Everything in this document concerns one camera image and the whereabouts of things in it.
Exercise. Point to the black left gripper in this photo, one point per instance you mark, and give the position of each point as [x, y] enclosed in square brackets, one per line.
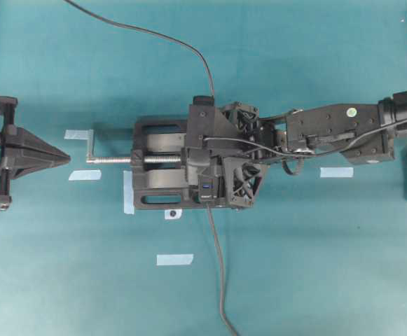
[21, 139]

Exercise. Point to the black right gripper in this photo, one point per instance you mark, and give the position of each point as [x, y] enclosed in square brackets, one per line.
[217, 143]

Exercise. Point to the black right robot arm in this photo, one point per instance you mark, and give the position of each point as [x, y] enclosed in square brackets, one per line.
[361, 133]

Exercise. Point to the blue tape strip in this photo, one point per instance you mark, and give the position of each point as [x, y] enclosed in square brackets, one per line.
[128, 193]
[78, 134]
[85, 175]
[182, 259]
[336, 172]

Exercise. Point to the silver vise screw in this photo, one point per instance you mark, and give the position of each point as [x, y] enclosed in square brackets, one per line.
[119, 159]

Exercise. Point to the black bench vise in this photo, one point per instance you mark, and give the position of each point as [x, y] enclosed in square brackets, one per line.
[160, 186]

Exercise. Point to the tape with black dot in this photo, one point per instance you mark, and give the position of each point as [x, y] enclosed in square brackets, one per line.
[172, 214]

